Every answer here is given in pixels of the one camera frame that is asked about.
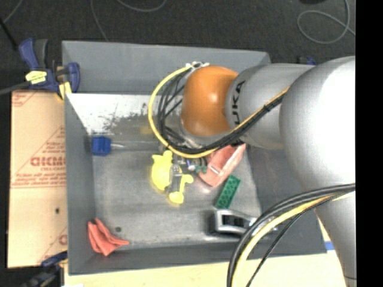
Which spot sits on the pink toy shoe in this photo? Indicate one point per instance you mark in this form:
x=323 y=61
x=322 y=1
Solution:
x=223 y=164

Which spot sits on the dark green flat block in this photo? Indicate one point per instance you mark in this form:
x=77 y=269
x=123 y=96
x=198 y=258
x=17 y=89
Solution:
x=229 y=191

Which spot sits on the brown cardboard board red print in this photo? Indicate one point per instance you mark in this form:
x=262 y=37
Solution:
x=36 y=190

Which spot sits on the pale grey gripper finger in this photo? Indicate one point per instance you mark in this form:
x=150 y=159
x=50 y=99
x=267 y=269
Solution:
x=173 y=172
x=179 y=182

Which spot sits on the clear bottle with blue cap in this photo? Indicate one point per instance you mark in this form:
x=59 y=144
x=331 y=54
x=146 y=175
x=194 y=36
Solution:
x=100 y=145

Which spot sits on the grey metal bin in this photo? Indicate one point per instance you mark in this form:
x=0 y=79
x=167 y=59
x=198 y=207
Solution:
x=134 y=214

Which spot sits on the silver grey tape dispenser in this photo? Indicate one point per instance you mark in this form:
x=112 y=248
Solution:
x=227 y=223

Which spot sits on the red cloth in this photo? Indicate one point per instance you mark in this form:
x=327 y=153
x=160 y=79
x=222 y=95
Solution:
x=101 y=239

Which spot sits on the yellow toy animal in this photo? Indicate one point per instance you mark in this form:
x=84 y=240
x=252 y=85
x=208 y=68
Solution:
x=160 y=170

